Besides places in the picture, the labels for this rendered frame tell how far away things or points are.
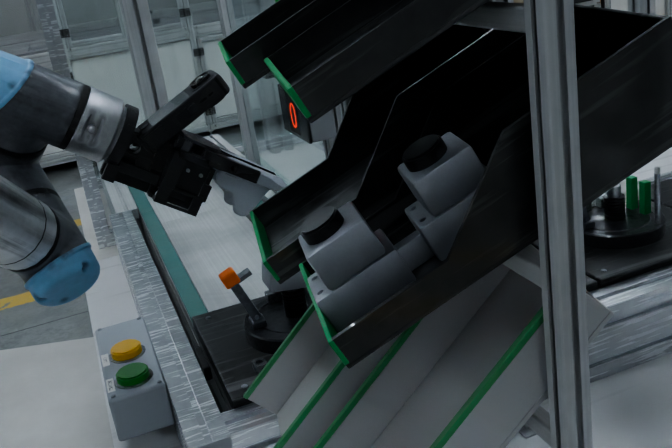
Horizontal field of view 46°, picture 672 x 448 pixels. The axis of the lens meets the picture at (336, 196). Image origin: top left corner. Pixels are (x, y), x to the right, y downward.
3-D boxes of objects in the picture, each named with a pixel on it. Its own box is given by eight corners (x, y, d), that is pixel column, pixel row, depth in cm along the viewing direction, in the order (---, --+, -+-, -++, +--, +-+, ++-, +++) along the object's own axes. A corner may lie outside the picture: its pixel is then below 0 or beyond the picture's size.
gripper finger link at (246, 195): (272, 226, 96) (202, 198, 93) (292, 182, 96) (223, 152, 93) (277, 232, 93) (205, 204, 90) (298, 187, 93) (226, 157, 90)
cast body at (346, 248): (340, 336, 53) (281, 258, 50) (328, 308, 57) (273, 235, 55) (443, 264, 53) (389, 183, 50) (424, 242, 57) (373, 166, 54)
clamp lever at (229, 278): (252, 325, 99) (220, 280, 96) (248, 318, 101) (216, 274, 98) (276, 308, 99) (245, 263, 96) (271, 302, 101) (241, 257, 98)
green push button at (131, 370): (120, 396, 96) (116, 382, 95) (117, 381, 99) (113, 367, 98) (153, 386, 97) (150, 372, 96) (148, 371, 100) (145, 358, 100)
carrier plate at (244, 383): (234, 415, 89) (231, 399, 88) (194, 329, 110) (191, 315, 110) (425, 352, 96) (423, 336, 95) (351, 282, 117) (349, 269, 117)
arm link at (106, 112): (88, 82, 89) (93, 91, 82) (127, 98, 91) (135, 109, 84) (63, 142, 90) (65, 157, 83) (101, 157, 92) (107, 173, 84)
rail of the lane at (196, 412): (207, 527, 85) (187, 442, 82) (120, 259, 165) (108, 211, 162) (255, 509, 87) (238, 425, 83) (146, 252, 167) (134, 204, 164)
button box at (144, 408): (119, 443, 95) (107, 399, 93) (104, 365, 114) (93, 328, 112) (176, 424, 97) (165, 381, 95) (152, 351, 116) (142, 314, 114)
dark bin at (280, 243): (279, 285, 63) (225, 215, 61) (263, 231, 75) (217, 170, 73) (568, 85, 63) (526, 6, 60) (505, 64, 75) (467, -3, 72)
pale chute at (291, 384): (296, 497, 69) (254, 476, 67) (278, 414, 81) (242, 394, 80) (494, 243, 65) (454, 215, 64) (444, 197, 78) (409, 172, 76)
